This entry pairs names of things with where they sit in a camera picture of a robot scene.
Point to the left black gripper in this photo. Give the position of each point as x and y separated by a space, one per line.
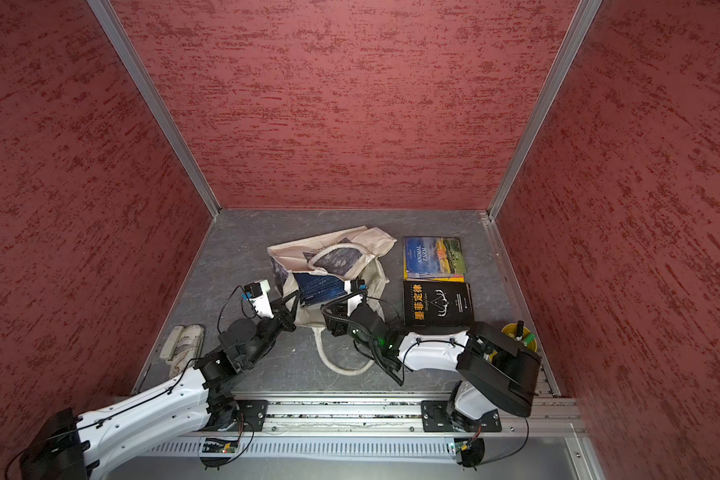
284 313

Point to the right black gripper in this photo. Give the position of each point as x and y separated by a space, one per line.
339 317

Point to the cream canvas tote bag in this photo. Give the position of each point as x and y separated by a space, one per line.
314 271

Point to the black book yellow chinese title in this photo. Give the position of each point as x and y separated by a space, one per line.
439 304

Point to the blue green landscape book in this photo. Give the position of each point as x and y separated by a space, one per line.
433 256

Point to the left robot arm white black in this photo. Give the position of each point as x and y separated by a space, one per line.
89 445

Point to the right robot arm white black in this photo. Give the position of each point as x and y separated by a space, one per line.
498 373

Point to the white rolled cloth object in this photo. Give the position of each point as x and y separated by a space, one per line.
182 344

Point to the yellow cup with batteries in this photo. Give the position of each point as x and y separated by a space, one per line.
521 333

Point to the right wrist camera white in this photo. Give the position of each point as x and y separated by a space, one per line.
355 294

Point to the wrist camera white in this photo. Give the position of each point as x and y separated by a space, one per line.
256 296
355 294

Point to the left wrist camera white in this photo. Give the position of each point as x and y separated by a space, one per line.
256 296

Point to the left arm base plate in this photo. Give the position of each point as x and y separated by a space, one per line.
237 415

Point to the left circuit board with wires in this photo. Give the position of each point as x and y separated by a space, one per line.
217 452

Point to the circuit board with wires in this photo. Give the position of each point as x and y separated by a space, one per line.
467 453
217 452

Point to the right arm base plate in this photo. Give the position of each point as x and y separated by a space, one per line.
441 416

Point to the right circuit board with wires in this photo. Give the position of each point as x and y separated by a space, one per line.
467 453

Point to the aluminium front rail frame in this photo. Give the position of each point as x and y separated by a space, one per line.
379 427

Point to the left corner aluminium post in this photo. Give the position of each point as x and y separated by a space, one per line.
114 30

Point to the corner aluminium post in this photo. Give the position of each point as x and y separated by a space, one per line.
114 30
580 24

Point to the right corner aluminium post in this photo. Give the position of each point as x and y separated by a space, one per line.
580 24

